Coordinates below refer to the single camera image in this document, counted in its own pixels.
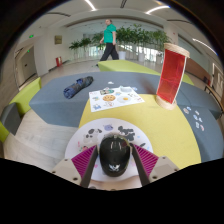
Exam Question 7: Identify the folded dark blue umbrella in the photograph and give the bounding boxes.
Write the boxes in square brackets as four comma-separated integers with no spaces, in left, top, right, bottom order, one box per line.
[63,75,94,100]

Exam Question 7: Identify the black computer mouse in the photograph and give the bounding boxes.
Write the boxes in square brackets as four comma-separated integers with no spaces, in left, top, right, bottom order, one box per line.
[98,133,132,178]

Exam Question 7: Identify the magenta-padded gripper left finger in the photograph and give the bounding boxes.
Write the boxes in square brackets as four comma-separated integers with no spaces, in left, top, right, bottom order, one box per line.
[51,144,100,189]

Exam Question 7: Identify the row of potted green plants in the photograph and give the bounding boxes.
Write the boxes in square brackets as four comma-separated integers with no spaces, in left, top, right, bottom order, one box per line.
[68,23,172,63]

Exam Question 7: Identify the wooden bench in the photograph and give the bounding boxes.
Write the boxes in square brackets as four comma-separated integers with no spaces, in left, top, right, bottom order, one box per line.
[203,84,224,111]

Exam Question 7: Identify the dark grey stool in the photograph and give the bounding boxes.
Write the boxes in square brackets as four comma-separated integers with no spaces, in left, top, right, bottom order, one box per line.
[0,102,22,136]

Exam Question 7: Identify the ceiling light strips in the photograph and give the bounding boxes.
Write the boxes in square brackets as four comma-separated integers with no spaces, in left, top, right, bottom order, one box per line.
[84,0,218,56]

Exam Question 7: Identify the white sticker sheet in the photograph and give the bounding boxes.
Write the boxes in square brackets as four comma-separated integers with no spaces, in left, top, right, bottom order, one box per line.
[88,86,146,113]

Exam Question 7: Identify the red tower with wooden ends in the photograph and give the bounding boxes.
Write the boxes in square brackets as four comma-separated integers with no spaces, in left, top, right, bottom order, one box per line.
[154,42,191,111]

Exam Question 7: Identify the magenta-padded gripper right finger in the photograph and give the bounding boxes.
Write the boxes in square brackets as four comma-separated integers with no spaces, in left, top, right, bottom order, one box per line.
[128,142,180,187]

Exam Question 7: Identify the lime green upholstered seat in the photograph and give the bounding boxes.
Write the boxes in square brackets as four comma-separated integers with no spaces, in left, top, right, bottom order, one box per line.
[0,120,10,144]
[182,72,195,86]
[97,59,166,76]
[9,77,43,116]

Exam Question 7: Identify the person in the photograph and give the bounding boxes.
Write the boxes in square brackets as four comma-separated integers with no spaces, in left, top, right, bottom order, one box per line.
[98,18,120,63]

